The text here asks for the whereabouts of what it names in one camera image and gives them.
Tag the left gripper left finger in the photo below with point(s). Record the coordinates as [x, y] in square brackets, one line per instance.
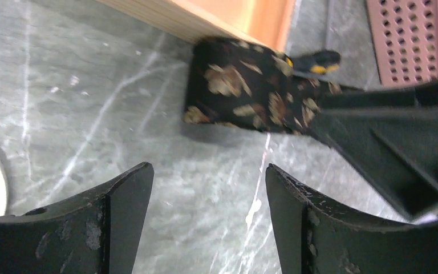
[95, 231]

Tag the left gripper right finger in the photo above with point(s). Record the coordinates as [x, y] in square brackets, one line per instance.
[317, 234]

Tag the lower black yellow screwdriver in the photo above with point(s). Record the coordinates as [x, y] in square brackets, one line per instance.
[320, 62]

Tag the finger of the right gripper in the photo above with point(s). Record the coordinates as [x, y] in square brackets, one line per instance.
[395, 150]
[418, 96]

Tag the pink plastic basket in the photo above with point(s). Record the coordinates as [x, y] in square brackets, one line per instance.
[405, 39]

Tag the black gold patterned tie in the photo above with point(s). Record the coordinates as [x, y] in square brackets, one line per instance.
[236, 83]

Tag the wooden compartment tray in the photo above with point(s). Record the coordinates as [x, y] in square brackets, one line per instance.
[264, 22]

